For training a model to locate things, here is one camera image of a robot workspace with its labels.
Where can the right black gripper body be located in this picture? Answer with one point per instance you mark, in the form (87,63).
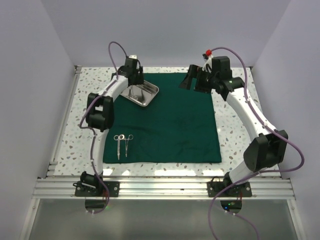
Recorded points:
(206,80)

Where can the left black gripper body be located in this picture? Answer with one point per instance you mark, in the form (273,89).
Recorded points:
(138,79)

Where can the stainless steel instrument tray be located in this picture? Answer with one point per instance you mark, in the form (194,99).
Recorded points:
(153,89)

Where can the dark green surgical cloth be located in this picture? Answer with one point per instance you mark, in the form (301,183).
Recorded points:
(178,126)

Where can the small steel hemostat clamp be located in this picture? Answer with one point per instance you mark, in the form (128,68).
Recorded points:
(127,139)

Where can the steel surgical scissors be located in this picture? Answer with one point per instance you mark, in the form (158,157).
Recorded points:
(118,139)

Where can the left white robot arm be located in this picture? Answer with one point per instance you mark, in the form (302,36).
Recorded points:
(100,112)

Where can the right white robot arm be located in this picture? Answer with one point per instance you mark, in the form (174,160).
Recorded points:
(268,145)

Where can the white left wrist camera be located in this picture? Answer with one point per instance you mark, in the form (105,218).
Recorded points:
(133,57)

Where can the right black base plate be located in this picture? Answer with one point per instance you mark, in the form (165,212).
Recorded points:
(222,188)

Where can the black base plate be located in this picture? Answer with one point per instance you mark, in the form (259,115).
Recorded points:
(222,188)
(90,191)

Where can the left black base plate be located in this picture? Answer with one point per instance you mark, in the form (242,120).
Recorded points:
(90,191)

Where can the aluminium rail frame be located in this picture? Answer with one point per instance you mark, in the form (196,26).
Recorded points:
(151,181)

